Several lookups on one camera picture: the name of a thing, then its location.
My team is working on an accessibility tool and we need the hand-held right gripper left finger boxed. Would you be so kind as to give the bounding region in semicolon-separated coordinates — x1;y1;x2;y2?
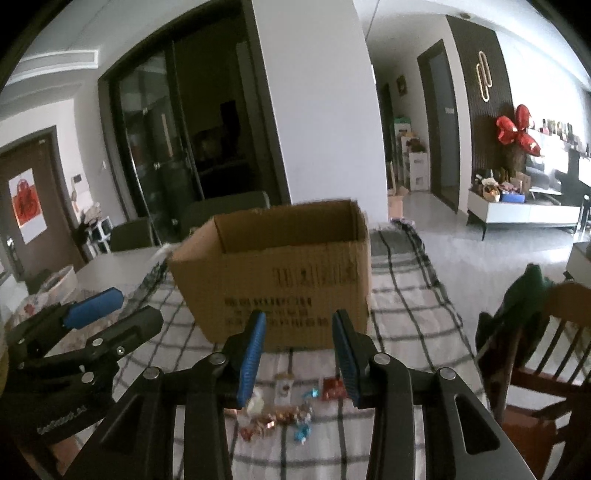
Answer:
79;310;269;480

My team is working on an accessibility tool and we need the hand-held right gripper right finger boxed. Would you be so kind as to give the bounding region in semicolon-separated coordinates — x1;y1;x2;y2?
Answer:
332;309;537;480

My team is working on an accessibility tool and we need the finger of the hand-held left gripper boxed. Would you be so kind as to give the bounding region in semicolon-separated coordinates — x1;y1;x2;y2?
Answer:
16;307;165;372
8;287;125;343

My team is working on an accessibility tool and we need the brown cardboard box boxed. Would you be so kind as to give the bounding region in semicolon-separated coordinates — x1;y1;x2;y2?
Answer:
167;199;372;352

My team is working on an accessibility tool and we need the red candy packet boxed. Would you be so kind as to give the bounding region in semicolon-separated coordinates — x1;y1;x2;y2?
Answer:
320;376;347;400

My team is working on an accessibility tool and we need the white stick packet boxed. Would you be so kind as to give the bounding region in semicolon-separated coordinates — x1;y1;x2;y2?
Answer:
274;374;297;407

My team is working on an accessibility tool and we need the floral table mat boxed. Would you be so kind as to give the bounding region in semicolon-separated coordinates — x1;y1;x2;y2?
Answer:
9;295;70;326

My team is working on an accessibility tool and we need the pile of wrapped candies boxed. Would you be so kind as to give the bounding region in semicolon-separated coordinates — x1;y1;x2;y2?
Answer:
237;388;320;445

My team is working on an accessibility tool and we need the white shoe rack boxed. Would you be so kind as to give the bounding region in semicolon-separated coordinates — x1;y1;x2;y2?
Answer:
85;216;112;256

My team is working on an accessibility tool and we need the small dark green chair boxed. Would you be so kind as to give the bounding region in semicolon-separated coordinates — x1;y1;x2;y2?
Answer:
109;217;156;253

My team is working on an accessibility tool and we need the plaid tablecloth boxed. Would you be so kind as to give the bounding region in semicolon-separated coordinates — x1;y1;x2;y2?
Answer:
69;219;491;480

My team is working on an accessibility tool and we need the brown entrance door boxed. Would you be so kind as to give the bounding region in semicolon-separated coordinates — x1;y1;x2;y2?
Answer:
0;127;86;283

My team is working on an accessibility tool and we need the wide dark green chair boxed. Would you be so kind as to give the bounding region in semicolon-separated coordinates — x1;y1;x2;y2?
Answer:
177;191;271;237

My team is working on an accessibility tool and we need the small cardboard floor box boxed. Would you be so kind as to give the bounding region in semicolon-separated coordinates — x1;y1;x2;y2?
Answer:
386;186;410;220

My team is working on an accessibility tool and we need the dark green garment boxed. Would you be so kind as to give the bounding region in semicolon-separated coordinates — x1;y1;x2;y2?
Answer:
475;264;563;366

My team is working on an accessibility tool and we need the dark glass sliding door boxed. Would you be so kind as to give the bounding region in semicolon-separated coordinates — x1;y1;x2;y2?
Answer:
98;0;297;246

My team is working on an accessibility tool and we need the brown wooden chair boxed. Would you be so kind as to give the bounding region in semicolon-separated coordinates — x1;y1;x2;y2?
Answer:
480;281;591;480

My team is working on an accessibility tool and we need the stack of hallway boxes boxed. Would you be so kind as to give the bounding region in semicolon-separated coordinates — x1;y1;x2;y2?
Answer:
388;117;431;193

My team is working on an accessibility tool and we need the white low cabinet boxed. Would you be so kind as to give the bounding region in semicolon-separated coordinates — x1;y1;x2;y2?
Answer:
466;189;583;241

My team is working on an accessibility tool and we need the cluster of cabinet items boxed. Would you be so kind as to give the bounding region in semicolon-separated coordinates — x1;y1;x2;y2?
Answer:
471;170;529;202

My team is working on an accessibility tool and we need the ceiling air vent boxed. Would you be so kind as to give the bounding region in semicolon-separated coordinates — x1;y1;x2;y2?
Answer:
13;49;101;82

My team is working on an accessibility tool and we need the dark hallway door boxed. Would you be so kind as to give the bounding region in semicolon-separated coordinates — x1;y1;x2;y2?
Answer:
416;39;462;214

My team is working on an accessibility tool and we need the white side table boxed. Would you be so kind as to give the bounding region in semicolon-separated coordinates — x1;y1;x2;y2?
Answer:
565;242;591;288

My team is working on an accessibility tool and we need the television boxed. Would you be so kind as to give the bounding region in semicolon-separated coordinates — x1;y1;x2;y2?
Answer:
526;152;591;205

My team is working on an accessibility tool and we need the red bow balloon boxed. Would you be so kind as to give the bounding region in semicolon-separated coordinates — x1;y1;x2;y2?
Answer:
496;104;544;157

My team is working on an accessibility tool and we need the row of shelf ornaments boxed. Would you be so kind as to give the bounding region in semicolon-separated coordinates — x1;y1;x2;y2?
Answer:
531;117;591;158

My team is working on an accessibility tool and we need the red wall poster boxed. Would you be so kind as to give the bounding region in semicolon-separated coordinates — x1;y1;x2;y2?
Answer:
8;168;48;245

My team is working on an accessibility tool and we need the gold wall ornament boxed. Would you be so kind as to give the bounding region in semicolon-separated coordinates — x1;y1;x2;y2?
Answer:
475;50;494;102

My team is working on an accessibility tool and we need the dark slatted wall panel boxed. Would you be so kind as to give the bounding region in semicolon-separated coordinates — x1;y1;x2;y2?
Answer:
445;15;515;186

